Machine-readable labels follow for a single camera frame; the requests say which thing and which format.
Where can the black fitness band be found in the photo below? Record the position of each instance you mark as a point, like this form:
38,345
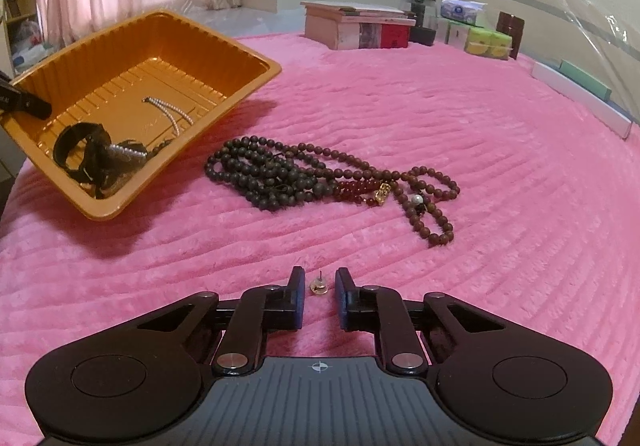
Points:
77,146

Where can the clear plastic mattress cover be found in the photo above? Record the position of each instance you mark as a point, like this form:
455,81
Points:
246,22

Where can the dark glass jar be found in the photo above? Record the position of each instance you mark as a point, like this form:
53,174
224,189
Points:
424,13

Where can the black smart watch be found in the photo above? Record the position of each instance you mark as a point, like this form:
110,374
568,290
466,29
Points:
127,158

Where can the white flat box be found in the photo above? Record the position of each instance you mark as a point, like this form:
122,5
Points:
616,121

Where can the pink cardboard box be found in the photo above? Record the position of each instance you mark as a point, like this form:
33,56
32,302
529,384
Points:
352,26

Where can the green yellow tissue pack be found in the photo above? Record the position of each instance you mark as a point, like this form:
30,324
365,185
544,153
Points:
479,41

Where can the pink plush blanket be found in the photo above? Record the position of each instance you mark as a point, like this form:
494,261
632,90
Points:
418,169

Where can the orange plastic tray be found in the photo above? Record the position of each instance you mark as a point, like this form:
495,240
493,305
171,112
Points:
104,78

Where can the green book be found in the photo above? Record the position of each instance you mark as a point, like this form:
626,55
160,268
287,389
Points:
585,80

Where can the white pearl strand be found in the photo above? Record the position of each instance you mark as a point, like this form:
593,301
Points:
171,112

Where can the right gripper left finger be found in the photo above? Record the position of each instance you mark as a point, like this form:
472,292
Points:
137,379

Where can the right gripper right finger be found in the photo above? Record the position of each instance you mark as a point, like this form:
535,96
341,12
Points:
499,380

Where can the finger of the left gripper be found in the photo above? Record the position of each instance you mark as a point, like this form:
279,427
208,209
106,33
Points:
14,99

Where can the white blue tissue pack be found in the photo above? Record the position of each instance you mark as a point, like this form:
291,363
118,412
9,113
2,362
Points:
464,11

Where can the dark brown box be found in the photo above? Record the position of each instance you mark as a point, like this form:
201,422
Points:
512,26

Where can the small gold earring stud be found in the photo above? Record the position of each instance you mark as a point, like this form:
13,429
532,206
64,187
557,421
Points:
319,285

